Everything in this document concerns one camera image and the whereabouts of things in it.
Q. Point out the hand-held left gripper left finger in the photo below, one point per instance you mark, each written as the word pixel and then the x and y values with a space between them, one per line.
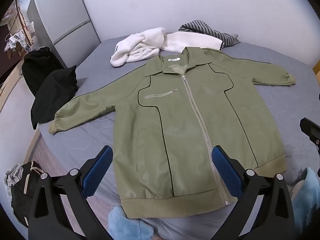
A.
pixel 98 170

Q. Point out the wooden furniture edge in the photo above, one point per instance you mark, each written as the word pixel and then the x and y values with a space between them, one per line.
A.
pixel 317 71

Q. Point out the grey striped garment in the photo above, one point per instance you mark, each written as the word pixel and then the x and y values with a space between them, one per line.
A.
pixel 212 31

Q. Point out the hanging light clothes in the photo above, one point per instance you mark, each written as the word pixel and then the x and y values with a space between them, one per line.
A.
pixel 13 40

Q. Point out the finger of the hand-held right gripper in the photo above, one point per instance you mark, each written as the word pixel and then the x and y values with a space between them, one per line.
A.
pixel 310 130

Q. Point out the light blue fluffy cloth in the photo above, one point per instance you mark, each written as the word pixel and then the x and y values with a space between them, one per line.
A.
pixel 307 195
pixel 127 225

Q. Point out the white fluffy garment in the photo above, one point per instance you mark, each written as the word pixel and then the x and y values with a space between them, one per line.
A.
pixel 140 47

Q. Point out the black backpack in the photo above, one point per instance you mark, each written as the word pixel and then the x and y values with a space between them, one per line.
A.
pixel 37 67

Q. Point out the grey quilted bed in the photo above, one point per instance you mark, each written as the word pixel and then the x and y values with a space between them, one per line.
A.
pixel 87 140

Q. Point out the black garment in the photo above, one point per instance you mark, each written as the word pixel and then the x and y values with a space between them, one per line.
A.
pixel 55 90

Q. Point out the olive green jacket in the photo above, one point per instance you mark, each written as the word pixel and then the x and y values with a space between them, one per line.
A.
pixel 175 130

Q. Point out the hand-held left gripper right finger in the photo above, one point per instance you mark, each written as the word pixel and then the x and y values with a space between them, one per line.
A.
pixel 225 172

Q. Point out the silver refrigerator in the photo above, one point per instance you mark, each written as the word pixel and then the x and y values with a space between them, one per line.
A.
pixel 62 12

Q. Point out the wooden clothes rack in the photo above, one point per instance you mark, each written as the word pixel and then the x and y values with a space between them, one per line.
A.
pixel 22 25

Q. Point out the grey crumpled cloth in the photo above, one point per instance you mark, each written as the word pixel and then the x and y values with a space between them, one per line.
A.
pixel 13 175

